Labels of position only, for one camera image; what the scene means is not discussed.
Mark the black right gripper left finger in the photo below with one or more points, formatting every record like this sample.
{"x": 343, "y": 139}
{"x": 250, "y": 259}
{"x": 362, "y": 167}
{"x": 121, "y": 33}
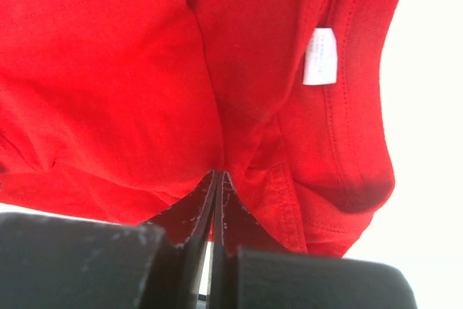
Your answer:
{"x": 175, "y": 275}

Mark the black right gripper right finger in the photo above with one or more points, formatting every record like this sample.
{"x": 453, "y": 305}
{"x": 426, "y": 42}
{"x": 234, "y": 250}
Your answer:
{"x": 239, "y": 243}

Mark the red t shirt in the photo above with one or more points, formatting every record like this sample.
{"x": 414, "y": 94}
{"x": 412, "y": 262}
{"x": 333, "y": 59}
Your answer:
{"x": 115, "y": 109}

